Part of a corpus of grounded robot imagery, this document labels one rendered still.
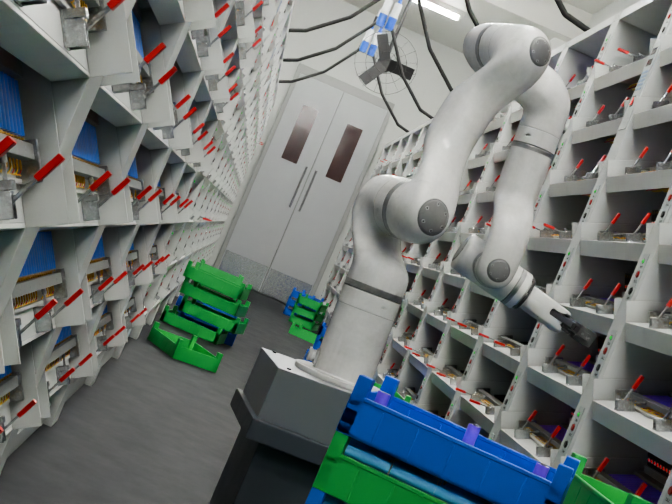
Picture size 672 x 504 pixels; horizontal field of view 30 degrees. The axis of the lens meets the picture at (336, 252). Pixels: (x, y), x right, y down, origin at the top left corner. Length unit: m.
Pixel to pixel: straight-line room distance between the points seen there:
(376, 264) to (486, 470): 0.88
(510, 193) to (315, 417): 0.63
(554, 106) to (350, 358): 0.67
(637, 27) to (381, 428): 3.05
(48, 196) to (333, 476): 0.52
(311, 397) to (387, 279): 0.28
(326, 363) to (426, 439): 0.83
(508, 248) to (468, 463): 0.95
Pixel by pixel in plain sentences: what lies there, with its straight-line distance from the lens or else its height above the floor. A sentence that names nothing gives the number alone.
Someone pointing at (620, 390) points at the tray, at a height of 0.58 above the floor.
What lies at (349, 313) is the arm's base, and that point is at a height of 0.52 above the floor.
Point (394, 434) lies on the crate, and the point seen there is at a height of 0.43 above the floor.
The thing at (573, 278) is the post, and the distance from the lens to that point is 3.70.
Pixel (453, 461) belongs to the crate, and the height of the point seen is 0.43.
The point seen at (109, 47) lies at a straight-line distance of 1.50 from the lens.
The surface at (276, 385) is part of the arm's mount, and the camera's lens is 2.33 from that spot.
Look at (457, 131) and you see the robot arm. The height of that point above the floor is 0.93.
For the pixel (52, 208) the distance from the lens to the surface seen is 1.49.
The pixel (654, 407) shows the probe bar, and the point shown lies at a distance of 2.83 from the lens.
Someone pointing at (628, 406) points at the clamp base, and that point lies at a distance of 2.86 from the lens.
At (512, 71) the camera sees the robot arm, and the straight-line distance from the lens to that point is 2.48.
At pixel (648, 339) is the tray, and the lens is 2.85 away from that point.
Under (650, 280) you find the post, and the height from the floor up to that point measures 0.85.
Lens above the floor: 0.61
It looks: level
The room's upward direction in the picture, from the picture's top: 23 degrees clockwise
